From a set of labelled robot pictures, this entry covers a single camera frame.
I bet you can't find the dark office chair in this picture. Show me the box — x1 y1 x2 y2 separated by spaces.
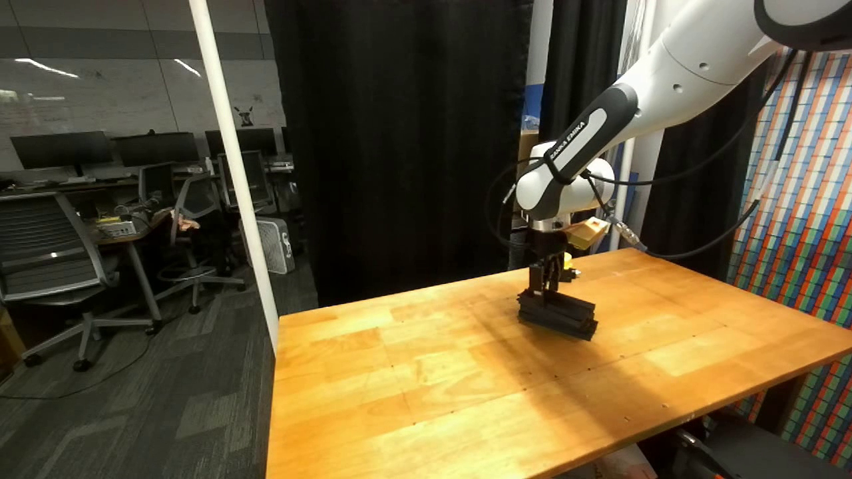
158 171 252 314

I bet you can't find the yellow emergency stop button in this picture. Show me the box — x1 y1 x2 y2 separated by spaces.
556 249 581 285

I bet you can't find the grey mesh office chair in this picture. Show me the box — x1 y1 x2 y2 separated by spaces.
0 188 164 374

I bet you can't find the multicolour patterned panel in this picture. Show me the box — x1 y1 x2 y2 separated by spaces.
725 47 852 470

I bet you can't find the white bin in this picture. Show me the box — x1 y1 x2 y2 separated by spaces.
256 216 297 279

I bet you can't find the office desk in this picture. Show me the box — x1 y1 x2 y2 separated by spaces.
83 208 175 332

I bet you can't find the blue poster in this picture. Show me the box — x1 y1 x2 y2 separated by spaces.
518 79 546 136

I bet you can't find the wide black curtain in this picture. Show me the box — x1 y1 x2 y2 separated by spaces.
262 0 534 309

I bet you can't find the black computer monitor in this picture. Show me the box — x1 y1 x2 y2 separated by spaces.
115 131 203 168
9 131 118 172
206 125 279 163

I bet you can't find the white board panel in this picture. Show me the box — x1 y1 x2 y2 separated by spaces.
606 0 700 252

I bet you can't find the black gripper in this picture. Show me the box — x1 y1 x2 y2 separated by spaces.
526 217 572 301

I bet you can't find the narrow black curtain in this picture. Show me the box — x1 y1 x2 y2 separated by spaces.
530 0 766 261

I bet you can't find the black chair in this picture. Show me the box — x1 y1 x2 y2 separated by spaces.
668 417 852 479

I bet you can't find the white vertical pole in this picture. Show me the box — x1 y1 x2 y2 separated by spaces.
184 0 282 352

